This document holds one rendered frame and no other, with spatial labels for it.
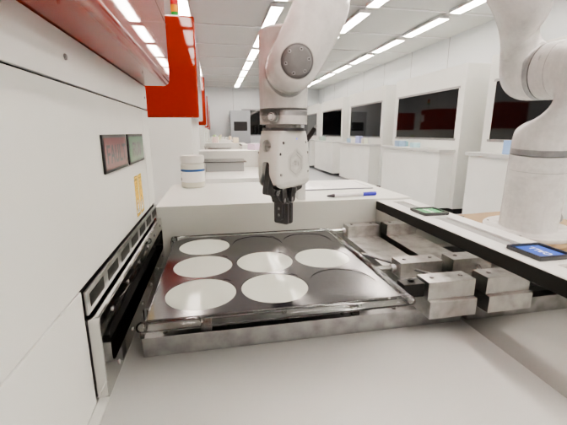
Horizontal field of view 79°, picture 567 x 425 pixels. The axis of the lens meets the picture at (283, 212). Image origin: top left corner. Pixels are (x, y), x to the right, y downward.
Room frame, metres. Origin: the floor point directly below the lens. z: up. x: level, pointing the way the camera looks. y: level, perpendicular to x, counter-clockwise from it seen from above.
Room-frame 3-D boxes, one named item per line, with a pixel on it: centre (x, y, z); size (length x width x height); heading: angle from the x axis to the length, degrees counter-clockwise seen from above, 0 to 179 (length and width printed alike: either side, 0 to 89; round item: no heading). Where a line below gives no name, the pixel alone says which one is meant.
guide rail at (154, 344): (0.48, -0.05, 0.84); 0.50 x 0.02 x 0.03; 101
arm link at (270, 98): (0.63, 0.00, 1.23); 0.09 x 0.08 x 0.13; 10
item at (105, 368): (0.53, 0.24, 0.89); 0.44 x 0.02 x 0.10; 11
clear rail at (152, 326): (0.41, 0.00, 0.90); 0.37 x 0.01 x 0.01; 101
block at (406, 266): (0.58, -0.24, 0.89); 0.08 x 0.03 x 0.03; 101
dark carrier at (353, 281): (0.59, 0.03, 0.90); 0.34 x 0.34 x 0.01; 11
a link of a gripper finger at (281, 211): (0.62, 0.01, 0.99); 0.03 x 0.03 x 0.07; 53
